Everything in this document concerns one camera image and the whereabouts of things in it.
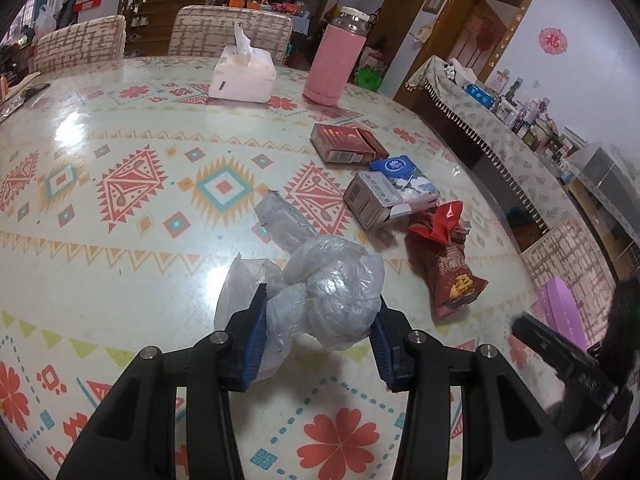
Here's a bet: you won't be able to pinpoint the pink thermos bottle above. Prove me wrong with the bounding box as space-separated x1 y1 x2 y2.
303 6 372 107

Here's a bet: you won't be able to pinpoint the beige patterned chair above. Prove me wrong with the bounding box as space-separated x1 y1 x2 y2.
520 212 621 351
27 15 126 73
168 5 293 66

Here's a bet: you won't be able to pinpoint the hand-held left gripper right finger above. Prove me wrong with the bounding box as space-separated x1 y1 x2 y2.
370 295 583 480

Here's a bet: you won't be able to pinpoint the purple plastic wastebasket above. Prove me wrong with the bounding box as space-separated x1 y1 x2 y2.
532 279 587 353

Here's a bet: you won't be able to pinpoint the large red cigarette box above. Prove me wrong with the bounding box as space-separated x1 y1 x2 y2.
310 123 376 163

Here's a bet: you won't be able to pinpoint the white tissue pack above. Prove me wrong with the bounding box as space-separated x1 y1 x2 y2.
208 20 277 104

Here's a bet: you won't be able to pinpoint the red snack bag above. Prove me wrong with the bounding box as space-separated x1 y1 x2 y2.
406 201 490 322

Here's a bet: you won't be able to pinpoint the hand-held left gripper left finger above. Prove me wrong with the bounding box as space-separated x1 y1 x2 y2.
57 282 271 480

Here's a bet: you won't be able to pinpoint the green shopping bag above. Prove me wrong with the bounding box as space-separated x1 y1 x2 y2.
356 67 383 90

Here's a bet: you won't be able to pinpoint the red paper-cut wall decoration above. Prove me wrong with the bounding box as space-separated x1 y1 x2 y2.
538 27 568 54

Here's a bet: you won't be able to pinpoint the white plastic bag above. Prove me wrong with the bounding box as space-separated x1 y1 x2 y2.
35 2 58 31

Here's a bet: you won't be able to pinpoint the side table with fringed cloth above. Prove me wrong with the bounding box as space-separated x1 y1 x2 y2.
407 55 640 211

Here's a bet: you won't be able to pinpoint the patterned tablecloth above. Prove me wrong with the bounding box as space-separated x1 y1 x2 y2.
0 55 551 480

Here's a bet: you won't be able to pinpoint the blue tissue pack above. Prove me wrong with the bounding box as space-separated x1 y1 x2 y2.
369 156 441 211

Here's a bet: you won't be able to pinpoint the black snack wrappers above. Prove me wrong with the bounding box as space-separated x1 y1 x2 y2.
0 72 51 116

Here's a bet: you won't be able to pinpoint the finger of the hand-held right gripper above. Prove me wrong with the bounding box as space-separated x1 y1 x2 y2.
510 311 633 433

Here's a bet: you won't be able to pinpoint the small red cigarette box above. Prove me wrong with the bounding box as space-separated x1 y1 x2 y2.
357 128 390 158

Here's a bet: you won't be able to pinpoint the small grey cardboard box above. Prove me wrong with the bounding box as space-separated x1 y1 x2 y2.
343 171 407 231

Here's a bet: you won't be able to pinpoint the clear plastic bag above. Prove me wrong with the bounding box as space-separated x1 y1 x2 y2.
214 195 386 381

